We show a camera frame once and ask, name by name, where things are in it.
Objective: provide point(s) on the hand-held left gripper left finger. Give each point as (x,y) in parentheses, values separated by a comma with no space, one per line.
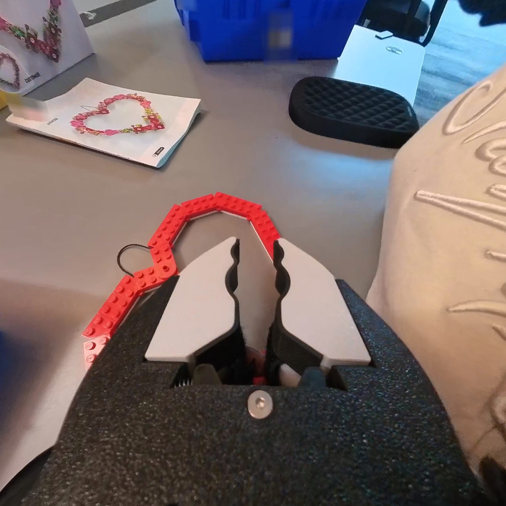
(197,308)

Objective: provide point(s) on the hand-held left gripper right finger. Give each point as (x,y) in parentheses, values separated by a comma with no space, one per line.
(320,312)

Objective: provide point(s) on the red brick heart frame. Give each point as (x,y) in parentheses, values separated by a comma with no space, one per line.
(170,229)

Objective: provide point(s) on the grey desk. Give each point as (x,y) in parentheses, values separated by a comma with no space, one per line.
(257,166)

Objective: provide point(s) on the person's beige sweatshirt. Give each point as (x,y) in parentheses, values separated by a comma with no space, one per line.
(435,276)

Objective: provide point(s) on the white heart print instruction booklet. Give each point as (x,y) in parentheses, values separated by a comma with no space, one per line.
(118,142)

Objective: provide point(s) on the black textured wrist rest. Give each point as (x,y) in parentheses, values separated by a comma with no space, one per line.
(348,110)

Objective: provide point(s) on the oval table grommet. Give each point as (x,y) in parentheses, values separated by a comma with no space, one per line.
(394,50)

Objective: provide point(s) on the white heart print cardboard box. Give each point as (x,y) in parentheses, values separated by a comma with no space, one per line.
(71,35)

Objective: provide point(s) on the black office chair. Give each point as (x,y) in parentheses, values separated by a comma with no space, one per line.
(399,19)

